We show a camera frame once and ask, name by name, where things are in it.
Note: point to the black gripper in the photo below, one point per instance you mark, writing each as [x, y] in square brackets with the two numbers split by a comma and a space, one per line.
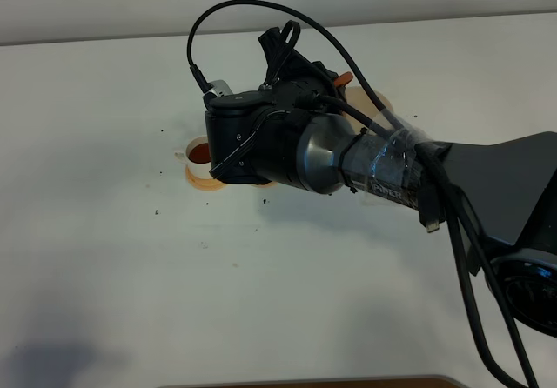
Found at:
[253, 136]

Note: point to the brown clay teapot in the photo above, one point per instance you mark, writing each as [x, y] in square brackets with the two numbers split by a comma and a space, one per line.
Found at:
[343, 80]

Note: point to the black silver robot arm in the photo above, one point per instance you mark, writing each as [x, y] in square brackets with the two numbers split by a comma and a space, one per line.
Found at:
[499, 198]

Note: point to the white left teacup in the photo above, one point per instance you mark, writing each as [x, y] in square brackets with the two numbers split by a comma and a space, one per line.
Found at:
[195, 156]

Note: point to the orange right coaster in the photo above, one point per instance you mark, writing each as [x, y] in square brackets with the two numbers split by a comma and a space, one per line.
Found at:
[267, 185]

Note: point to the orange coaster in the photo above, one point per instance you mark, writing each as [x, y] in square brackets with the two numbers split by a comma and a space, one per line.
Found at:
[267, 185]
[203, 184]

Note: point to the orange left coaster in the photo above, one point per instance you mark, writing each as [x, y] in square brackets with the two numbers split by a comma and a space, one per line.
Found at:
[203, 184]

